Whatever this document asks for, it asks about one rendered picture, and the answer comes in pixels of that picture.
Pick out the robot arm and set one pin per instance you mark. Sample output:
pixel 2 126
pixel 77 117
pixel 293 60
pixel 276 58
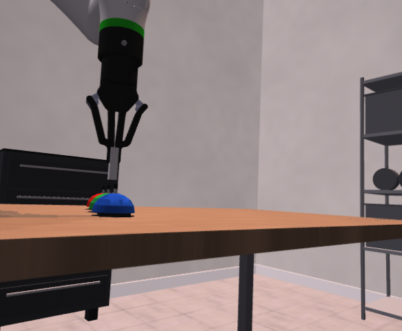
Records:
pixel 116 26

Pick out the green dome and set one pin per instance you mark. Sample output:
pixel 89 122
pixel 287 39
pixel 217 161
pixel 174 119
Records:
pixel 99 196

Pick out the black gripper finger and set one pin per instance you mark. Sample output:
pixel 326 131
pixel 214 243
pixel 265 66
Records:
pixel 92 102
pixel 119 143

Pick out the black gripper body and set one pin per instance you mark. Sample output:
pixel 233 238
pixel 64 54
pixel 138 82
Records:
pixel 118 75

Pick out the blue dome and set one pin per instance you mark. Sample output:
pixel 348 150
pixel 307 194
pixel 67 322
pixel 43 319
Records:
pixel 113 205

